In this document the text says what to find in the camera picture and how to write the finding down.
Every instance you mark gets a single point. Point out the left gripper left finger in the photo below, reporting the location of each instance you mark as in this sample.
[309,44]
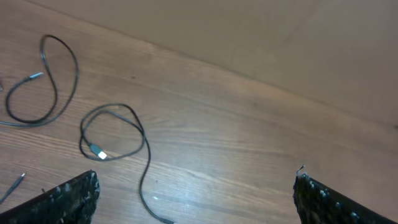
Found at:
[72,202]

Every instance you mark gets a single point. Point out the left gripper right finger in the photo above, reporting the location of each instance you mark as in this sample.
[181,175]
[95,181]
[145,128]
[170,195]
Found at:
[316,203]

